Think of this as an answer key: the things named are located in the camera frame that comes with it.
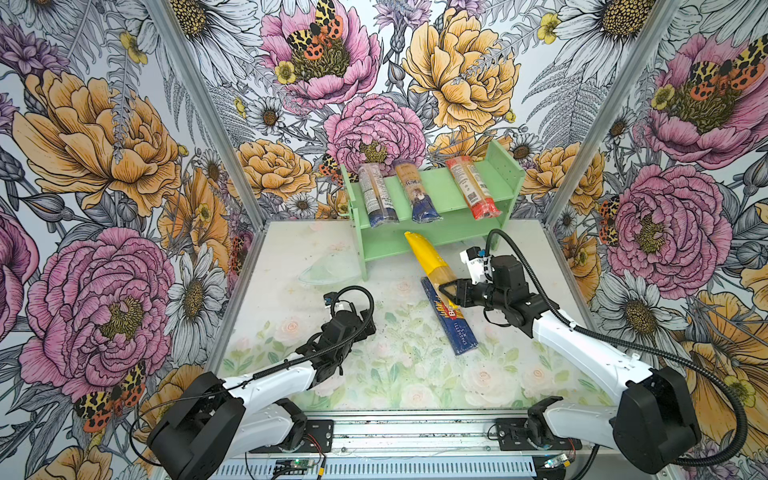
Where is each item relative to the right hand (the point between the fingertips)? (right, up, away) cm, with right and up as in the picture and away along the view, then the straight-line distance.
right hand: (445, 296), depth 81 cm
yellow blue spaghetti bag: (-6, +24, +2) cm, 25 cm away
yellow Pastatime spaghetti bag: (-2, +6, 0) cm, 6 cm away
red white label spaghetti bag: (+10, +30, +8) cm, 33 cm away
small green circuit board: (-35, -37, -10) cm, 52 cm away
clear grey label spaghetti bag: (-17, +24, +2) cm, 30 cm away
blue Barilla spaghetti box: (+4, -9, +11) cm, 14 cm away
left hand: (-24, -9, +8) cm, 27 cm away
